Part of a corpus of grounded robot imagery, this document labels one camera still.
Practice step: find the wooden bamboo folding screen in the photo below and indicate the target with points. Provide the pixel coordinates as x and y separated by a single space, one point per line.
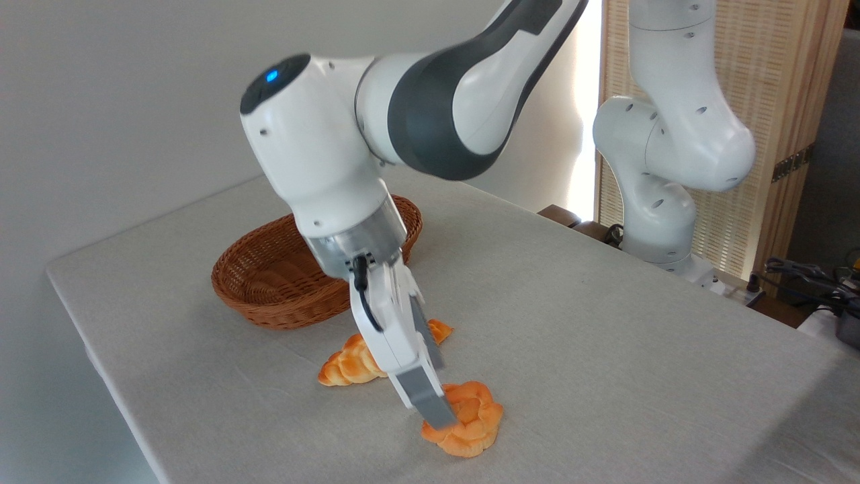
779 67

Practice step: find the brown wicker basket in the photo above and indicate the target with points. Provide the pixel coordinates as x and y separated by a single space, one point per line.
262 282

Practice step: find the long braided bread loaf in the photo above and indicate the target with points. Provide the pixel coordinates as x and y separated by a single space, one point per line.
346 366

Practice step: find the grey tablecloth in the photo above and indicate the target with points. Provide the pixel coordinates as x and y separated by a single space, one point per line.
605 370

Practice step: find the round orange bread bun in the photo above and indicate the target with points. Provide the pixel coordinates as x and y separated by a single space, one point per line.
477 420

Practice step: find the brown wooden furniture piece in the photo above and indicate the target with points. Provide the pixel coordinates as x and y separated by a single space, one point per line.
561 215

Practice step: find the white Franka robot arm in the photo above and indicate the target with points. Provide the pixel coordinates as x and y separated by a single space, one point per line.
322 154

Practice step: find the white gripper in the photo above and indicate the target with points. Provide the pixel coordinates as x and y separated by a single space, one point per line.
393 323

